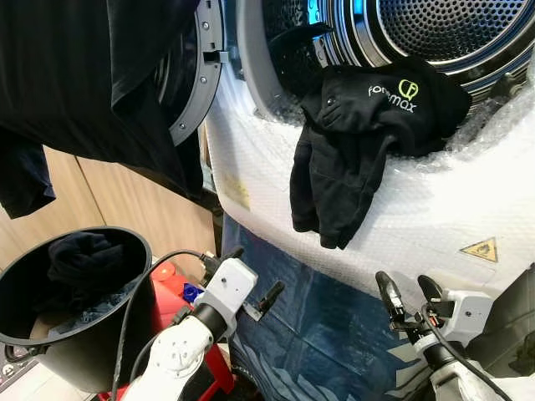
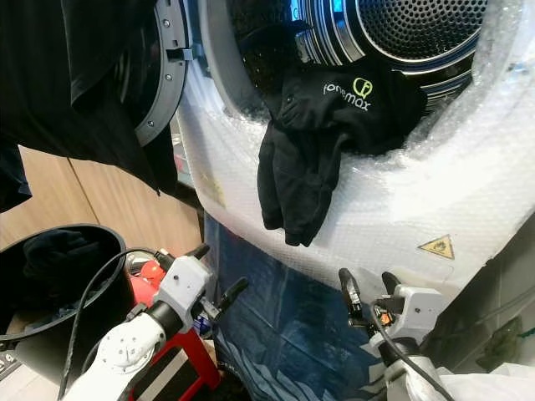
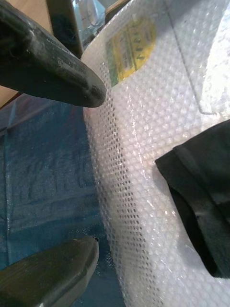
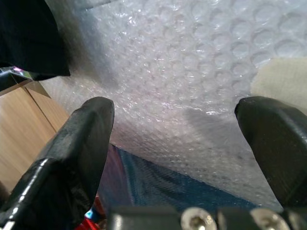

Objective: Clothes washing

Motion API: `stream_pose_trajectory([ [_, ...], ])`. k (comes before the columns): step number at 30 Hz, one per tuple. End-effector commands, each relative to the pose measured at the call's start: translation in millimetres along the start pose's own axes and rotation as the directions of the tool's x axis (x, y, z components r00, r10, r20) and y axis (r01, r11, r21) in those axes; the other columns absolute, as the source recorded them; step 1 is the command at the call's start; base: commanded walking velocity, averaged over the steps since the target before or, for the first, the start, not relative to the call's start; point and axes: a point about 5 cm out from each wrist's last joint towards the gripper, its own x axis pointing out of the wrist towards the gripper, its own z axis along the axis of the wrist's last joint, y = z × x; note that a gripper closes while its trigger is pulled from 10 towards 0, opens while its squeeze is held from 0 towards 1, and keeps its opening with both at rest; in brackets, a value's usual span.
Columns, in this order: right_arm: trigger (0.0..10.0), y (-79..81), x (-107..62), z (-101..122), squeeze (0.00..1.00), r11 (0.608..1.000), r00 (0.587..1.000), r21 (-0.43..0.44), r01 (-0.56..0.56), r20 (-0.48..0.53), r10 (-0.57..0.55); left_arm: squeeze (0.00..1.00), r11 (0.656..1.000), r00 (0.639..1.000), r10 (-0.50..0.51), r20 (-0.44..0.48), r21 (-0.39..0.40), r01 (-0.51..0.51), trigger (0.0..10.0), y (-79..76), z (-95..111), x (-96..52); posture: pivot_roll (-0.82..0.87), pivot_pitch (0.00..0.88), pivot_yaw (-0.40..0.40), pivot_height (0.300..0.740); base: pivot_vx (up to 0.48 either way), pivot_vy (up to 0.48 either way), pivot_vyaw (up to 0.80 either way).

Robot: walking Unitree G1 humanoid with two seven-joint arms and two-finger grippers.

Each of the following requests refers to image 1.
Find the yellow rectangular sticker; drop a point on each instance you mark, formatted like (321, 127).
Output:
(236, 192)

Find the white bubble wrapped washing machine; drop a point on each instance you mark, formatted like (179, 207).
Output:
(418, 209)

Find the black plastic bucket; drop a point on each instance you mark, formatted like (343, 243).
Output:
(84, 359)

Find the grey box with stickers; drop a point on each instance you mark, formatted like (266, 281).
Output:
(15, 368)

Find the perforated steel washer drum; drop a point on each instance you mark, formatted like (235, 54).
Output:
(451, 29)

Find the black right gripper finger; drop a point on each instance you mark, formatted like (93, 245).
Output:
(389, 292)
(430, 288)

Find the red plastic stool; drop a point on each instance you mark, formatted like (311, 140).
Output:
(171, 313)

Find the light wooden cabinet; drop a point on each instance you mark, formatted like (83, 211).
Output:
(125, 209)

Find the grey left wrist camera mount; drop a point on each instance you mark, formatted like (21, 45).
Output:
(232, 284)

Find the yellow triangle warning sticker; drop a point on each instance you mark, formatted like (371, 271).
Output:
(481, 252)

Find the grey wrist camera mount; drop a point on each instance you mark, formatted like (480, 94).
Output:
(232, 284)
(468, 313)

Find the grey round washer door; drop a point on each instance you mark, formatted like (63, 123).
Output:
(201, 83)

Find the dark navy garment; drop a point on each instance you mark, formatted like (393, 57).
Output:
(84, 259)

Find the black garment with logo print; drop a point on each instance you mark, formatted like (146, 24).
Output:
(359, 125)

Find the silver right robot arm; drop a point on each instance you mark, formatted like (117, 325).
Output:
(464, 388)

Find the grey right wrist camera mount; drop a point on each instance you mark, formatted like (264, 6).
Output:
(468, 313)

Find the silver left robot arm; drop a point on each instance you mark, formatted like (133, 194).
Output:
(175, 355)

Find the large black hanging cloth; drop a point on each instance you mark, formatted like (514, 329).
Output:
(75, 75)

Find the dark blue tarp sheet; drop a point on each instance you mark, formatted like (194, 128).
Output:
(334, 334)

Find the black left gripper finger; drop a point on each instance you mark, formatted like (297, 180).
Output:
(234, 253)
(272, 295)

